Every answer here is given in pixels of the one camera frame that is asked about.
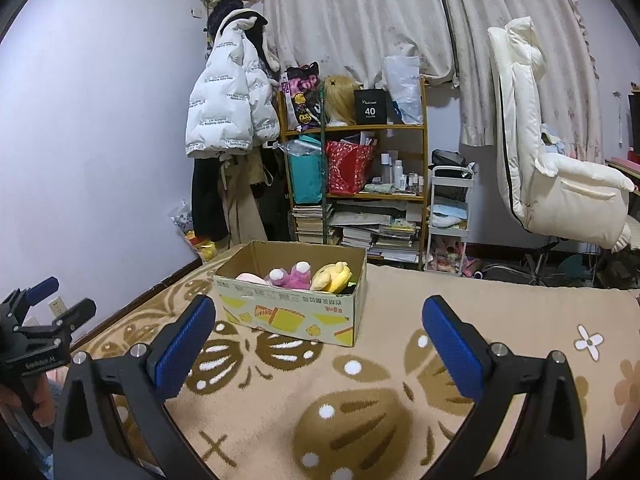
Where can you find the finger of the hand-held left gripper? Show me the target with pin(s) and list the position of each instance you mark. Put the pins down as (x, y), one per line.
(42, 287)
(75, 312)

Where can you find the dark wooden bed frame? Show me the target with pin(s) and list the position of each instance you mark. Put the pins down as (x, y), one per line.
(150, 290)

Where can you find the stack of old books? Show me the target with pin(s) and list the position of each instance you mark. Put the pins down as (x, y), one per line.
(310, 225)

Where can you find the floral beige curtain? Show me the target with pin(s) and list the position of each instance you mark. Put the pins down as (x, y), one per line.
(360, 20)

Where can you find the black pink cartoon bag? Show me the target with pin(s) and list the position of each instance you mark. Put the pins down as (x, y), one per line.
(302, 95)

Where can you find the red patterned gift bag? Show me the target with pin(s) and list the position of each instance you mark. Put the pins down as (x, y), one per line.
(347, 167)

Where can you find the pile of pink toys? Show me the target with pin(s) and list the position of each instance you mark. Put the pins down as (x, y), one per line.
(445, 257)

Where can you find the pile of books and papers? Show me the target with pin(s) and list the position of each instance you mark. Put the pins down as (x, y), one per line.
(385, 235)

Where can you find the group of cosmetic bottles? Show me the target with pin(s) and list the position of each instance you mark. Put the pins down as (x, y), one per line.
(400, 175)

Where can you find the pale blue cloth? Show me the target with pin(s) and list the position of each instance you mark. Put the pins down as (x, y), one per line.
(447, 215)

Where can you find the hanging dark jacket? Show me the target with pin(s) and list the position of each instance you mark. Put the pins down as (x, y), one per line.
(277, 200)

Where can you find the hanging black trousers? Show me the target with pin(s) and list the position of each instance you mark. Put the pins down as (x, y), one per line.
(207, 200)

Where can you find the yellow plush toy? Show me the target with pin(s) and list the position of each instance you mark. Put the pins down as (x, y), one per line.
(330, 275)

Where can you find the white rolling cart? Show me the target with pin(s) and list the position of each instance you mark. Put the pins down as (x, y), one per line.
(452, 170)

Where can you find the wooden bookshelf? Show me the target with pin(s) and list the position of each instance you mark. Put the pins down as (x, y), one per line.
(350, 128)

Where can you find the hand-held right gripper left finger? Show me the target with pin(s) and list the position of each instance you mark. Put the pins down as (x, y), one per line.
(182, 350)

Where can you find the pink purple plush toy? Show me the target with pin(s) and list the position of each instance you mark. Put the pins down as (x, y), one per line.
(295, 275)

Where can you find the black plush toy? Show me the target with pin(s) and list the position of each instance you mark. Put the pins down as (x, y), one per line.
(350, 287)

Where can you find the white plastic bag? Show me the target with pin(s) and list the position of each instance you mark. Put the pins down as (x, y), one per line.
(402, 90)

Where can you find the printed cardboard box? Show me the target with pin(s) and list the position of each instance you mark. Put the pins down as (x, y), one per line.
(280, 310)

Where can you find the black square box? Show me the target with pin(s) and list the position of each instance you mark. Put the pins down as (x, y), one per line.
(370, 107)

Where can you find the clear plastic bag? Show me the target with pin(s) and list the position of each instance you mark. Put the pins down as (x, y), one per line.
(300, 147)

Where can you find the person's left hand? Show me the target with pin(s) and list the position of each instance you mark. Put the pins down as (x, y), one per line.
(44, 402)

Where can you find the cream padded office chair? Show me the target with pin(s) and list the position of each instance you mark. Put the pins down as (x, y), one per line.
(520, 135)

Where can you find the white wall socket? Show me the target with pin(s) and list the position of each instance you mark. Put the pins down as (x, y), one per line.
(57, 306)

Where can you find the pale green cloth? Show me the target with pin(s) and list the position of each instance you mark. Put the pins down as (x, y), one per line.
(380, 188)

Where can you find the teal bag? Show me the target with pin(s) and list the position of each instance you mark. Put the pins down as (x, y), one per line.
(305, 175)

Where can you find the blond wig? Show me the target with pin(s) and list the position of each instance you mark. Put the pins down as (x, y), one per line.
(342, 100)

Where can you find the beige brown printed blanket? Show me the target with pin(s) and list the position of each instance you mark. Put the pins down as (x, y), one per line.
(350, 385)

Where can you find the hanging beige coat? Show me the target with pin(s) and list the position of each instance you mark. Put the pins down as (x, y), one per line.
(242, 210)

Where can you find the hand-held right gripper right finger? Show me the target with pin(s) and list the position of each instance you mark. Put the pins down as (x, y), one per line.
(452, 350)

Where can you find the white printed puffer jacket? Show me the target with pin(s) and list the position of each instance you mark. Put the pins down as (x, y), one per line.
(220, 105)

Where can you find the pale pink swirl plush toy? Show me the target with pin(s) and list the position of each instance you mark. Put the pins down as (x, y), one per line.
(247, 277)

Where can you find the clear bag of toys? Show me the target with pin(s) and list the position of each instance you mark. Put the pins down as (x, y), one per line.
(202, 247)

